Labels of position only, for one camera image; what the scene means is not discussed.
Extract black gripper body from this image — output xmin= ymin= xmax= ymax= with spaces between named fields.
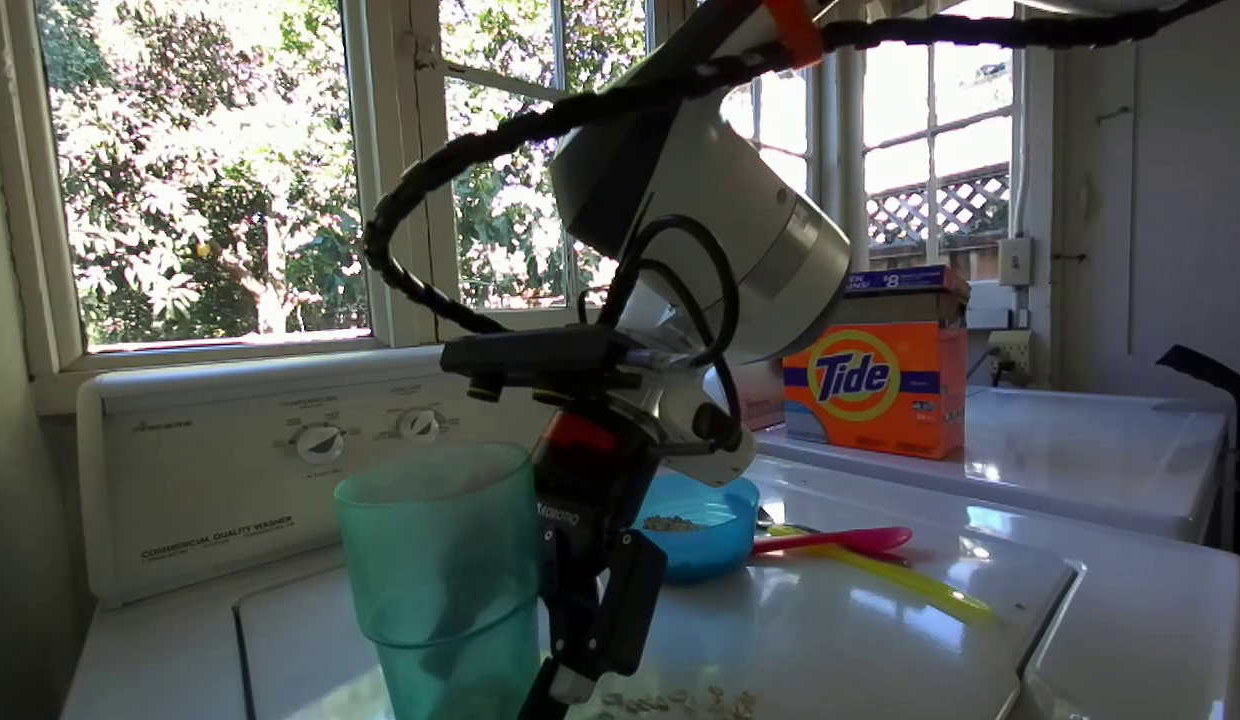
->
xmin=534 ymin=401 xmax=658 ymax=560

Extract blue plastic bowl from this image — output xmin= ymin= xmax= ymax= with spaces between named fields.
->
xmin=635 ymin=471 xmax=758 ymax=586

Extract green translucent plastic cup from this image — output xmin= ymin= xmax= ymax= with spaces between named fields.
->
xmin=333 ymin=443 xmax=541 ymax=720

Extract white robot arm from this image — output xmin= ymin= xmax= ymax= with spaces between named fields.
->
xmin=528 ymin=0 xmax=1240 ymax=720

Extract red plastic spoon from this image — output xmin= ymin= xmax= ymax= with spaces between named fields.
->
xmin=751 ymin=529 xmax=913 ymax=560

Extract yellow plastic spoon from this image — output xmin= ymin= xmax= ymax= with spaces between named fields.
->
xmin=807 ymin=547 xmax=992 ymax=620

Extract orange Tide detergent box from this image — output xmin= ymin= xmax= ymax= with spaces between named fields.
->
xmin=784 ymin=264 xmax=969 ymax=461

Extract white washing machine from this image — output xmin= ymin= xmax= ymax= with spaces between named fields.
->
xmin=63 ymin=351 xmax=1240 ymax=720

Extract white framed window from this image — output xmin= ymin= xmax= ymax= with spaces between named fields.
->
xmin=0 ymin=0 xmax=1044 ymax=415

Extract white dryer machine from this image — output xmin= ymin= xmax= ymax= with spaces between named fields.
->
xmin=758 ymin=389 xmax=1228 ymax=545

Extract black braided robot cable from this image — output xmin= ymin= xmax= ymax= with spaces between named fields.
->
xmin=360 ymin=0 xmax=1234 ymax=339

